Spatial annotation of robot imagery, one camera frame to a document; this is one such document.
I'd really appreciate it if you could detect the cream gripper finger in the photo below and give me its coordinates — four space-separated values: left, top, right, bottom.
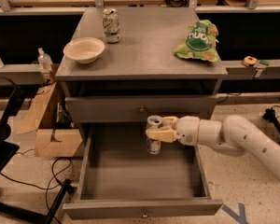
161 116 178 129
146 128 178 143

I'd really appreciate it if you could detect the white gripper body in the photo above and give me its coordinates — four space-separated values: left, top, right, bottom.
176 116 200 146

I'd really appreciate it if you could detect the redbull can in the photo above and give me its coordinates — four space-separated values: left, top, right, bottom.
146 115 162 155

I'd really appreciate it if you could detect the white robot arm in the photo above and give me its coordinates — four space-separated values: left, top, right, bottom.
146 115 280 181

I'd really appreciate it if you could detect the open grey lower drawer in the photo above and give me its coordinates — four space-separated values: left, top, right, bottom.
63 124 223 219

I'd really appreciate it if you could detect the grey drawer cabinet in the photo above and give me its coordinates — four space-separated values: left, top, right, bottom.
57 7 226 137

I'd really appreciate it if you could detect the closed grey upper drawer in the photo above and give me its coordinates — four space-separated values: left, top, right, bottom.
65 95 217 123

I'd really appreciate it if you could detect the green white soda can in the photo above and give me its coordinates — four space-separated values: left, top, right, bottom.
103 8 120 43

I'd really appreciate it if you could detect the green chip bag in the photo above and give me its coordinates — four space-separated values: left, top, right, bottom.
174 20 219 62

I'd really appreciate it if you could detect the green small object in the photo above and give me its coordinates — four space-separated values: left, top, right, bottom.
259 60 269 66

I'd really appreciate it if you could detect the blue floor tape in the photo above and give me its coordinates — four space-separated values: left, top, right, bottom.
222 203 249 224

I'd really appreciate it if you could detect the white bowl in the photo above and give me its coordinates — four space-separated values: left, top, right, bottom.
63 37 105 64

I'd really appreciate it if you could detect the cardboard box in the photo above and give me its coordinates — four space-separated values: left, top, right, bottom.
17 82 85 158

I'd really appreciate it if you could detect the clear plastic bottle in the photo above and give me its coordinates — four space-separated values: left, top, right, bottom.
38 48 52 71

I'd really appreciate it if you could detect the black chair frame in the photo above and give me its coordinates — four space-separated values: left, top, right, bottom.
0 77 74 224

